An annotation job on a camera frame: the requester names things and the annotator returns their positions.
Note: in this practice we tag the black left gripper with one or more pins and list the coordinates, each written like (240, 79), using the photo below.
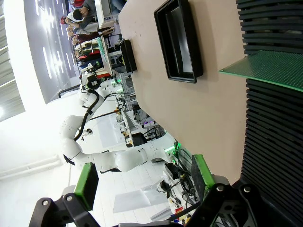
(91, 80)

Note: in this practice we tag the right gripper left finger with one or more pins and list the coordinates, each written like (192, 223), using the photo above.
(86, 184)

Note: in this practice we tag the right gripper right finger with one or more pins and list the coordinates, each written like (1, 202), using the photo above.
(201, 175)

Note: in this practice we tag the black ESD tray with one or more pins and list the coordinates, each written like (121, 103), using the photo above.
(129, 56)
(180, 47)

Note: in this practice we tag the green perforated circuit board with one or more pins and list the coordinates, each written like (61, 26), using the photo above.
(272, 68)

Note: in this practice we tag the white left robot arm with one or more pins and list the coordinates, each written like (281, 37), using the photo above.
(123, 160)

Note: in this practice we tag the black slotted board rack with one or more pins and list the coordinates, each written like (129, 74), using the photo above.
(272, 142)

